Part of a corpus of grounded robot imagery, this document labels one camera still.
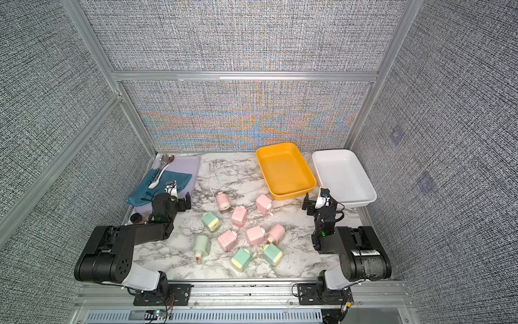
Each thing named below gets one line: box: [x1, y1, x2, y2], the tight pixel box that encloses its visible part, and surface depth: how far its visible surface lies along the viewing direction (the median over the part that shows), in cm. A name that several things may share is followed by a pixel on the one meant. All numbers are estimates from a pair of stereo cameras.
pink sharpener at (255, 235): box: [246, 225, 265, 246], surface depth 83 cm
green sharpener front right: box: [262, 241, 284, 267], surface depth 79 cm
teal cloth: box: [126, 168, 193, 206], surface depth 106 cm
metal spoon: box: [156, 153, 175, 176], surface depth 116 cm
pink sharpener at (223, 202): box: [215, 191, 232, 212], surface depth 92 cm
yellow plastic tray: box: [256, 142, 317, 201], surface depth 108 cm
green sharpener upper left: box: [201, 211, 221, 232], surface depth 88 cm
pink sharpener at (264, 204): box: [256, 194, 272, 215], surface depth 94 cm
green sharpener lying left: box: [193, 235, 212, 262], surface depth 80 cm
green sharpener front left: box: [230, 247, 252, 273], surface depth 78 cm
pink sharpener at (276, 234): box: [267, 223, 286, 246], surface depth 83 cm
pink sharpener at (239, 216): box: [230, 205, 248, 228], surface depth 88 cm
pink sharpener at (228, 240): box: [217, 229, 238, 253], surface depth 82 cm
